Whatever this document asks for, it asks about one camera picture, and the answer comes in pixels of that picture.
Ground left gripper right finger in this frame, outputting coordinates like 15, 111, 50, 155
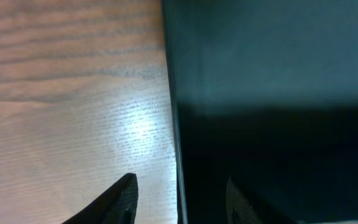
226, 177, 298, 224

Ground dark green gift box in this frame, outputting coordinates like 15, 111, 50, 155
162, 0, 358, 223

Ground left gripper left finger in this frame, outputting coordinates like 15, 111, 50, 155
63, 173, 139, 224

